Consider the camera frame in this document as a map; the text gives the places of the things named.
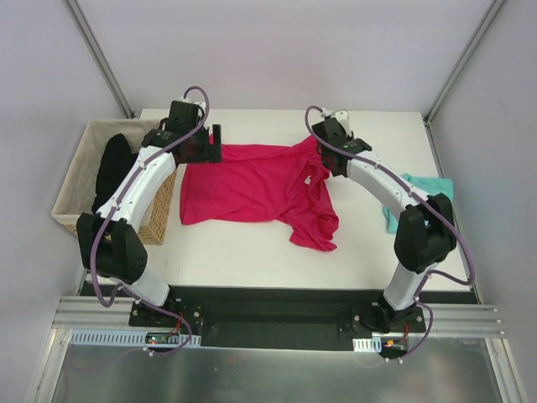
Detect pink t shirt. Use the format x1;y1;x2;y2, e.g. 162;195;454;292
180;137;339;252

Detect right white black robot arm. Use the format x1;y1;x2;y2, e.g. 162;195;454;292
311;116;456;333

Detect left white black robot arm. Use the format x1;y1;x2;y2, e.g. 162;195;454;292
76;97;222;327

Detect black garment in basket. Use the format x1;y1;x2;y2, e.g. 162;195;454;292
91;133;138;213

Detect teal folded t shirt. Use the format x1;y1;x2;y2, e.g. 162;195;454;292
382;173;454;234

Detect wicker basket with liner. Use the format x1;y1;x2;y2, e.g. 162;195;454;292
51;119;176;245

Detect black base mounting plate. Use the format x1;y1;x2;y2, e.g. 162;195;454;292
128;287;434;349

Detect right aluminium corner post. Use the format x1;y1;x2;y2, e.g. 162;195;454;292
424;0;508;128

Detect aluminium corner post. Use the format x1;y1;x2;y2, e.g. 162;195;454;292
62;0;136;119
424;0;508;128

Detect left aluminium corner post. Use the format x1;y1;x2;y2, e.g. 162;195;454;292
62;0;136;119

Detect right white cable duct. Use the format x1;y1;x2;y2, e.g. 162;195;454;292
352;336;382;353

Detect white cable duct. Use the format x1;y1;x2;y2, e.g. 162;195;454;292
352;336;382;353
70;330;201;348

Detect aluminium frame rail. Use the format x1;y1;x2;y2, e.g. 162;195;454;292
53;296;508;338

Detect left white cable duct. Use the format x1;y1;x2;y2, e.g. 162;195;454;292
70;330;201;348

